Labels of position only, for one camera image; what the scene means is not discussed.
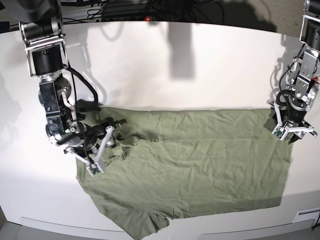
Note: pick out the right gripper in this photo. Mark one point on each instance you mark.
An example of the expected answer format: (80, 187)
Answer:
(114, 143)

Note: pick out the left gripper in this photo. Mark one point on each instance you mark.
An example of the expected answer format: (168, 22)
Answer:
(293, 116)

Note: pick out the green T-shirt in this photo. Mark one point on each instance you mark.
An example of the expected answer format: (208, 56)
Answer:
(181, 164)

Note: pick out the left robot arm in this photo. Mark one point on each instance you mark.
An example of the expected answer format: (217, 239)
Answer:
(300, 83)

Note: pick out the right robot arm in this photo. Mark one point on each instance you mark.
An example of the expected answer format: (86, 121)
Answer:
(63, 91)

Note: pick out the white label sticker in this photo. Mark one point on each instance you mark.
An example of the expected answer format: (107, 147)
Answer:
(305, 215)

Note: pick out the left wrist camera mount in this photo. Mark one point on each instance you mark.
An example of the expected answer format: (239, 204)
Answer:
(281, 131)

